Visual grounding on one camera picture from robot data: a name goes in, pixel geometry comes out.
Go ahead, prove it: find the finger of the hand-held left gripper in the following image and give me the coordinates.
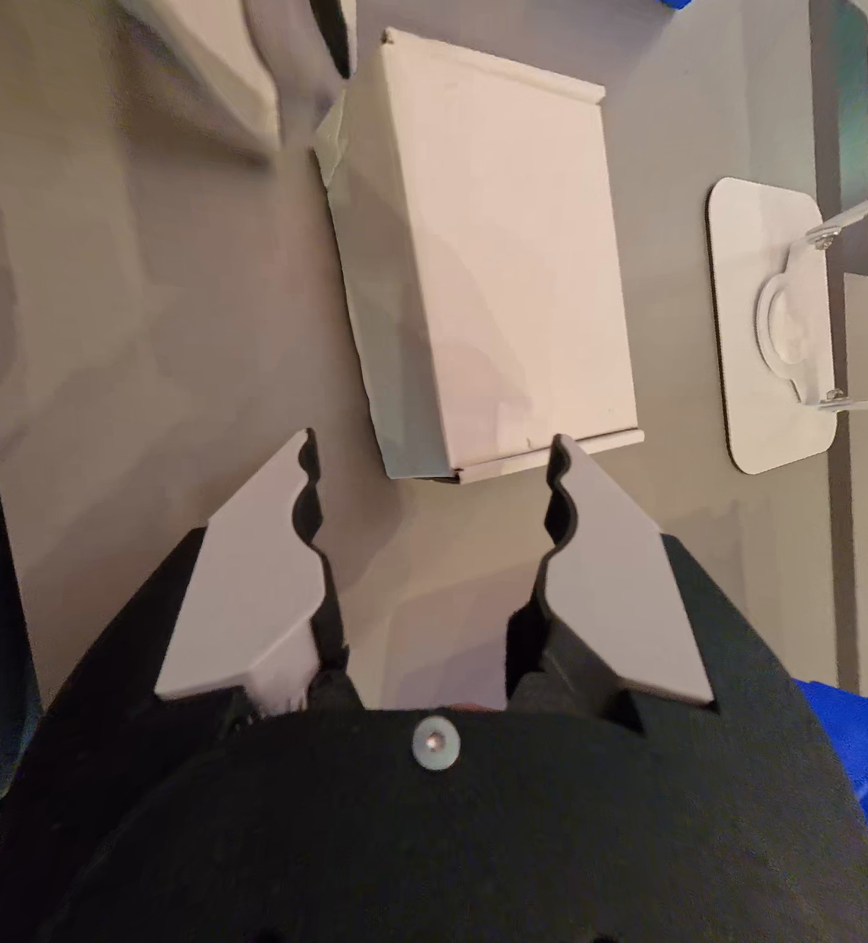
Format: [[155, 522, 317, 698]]
[[246, 0, 354, 144], [117, 0, 281, 154]]

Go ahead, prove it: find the white cardboard box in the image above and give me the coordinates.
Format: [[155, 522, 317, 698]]
[[313, 28, 646, 486]]

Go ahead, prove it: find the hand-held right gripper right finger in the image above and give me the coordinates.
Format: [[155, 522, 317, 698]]
[[506, 433, 718, 719]]

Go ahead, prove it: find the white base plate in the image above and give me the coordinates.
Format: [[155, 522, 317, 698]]
[[706, 177, 840, 476]]

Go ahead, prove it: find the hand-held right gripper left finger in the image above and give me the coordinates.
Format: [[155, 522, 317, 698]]
[[154, 427, 350, 719]]

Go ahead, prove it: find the clear acrylic stand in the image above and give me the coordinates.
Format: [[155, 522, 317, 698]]
[[754, 180, 868, 414]]

